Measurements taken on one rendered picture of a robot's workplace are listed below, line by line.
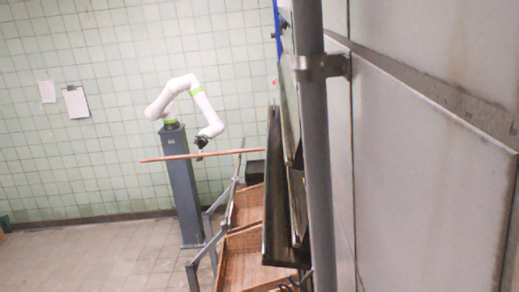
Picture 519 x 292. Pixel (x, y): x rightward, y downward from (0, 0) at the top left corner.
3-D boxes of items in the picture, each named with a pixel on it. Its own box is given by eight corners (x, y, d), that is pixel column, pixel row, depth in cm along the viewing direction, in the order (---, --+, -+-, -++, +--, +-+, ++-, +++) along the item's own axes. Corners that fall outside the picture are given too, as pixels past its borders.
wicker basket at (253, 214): (292, 203, 302) (289, 172, 292) (298, 244, 249) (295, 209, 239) (233, 208, 304) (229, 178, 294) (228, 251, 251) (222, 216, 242)
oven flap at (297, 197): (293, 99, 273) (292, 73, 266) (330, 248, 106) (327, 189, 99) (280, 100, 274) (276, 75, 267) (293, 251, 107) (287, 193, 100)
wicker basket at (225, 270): (298, 248, 246) (293, 212, 236) (306, 315, 193) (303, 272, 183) (225, 255, 248) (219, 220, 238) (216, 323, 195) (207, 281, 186)
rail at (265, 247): (267, 104, 275) (269, 104, 275) (261, 259, 108) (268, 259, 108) (268, 101, 274) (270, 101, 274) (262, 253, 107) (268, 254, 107)
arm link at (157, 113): (139, 113, 307) (168, 76, 272) (153, 107, 319) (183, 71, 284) (147, 126, 306) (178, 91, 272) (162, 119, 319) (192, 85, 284)
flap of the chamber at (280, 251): (267, 107, 276) (293, 109, 276) (260, 265, 109) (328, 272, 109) (267, 104, 275) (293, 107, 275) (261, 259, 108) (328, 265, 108)
